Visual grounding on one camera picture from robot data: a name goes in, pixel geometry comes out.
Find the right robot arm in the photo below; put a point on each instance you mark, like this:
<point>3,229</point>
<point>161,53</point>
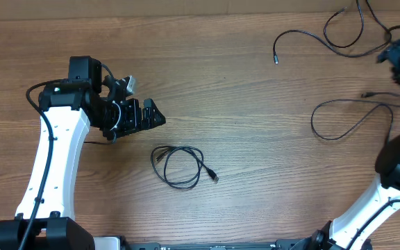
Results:
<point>379,201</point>

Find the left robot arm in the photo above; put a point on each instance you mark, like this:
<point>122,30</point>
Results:
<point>68,108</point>

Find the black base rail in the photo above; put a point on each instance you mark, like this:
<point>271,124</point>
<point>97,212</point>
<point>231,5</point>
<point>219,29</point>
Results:
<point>217,246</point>

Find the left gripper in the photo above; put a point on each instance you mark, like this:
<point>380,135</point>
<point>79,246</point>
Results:
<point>134,123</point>

